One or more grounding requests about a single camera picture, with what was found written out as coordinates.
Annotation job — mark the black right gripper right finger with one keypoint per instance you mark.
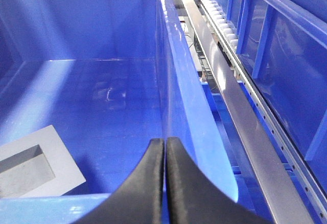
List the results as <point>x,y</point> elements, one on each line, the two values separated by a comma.
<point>193,198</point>

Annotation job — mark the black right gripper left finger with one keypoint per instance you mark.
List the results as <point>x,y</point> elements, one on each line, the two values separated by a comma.
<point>139,198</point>

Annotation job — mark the gray hollow square base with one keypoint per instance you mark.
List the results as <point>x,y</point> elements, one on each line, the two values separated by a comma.
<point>38,165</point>

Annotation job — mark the blue target bin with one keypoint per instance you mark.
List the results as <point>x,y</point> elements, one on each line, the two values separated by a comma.
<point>109,75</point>

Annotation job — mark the blue bin far right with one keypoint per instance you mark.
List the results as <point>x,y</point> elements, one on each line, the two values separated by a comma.
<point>282,46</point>

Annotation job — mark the white roller track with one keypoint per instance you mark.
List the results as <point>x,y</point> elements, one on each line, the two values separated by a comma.
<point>219,18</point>

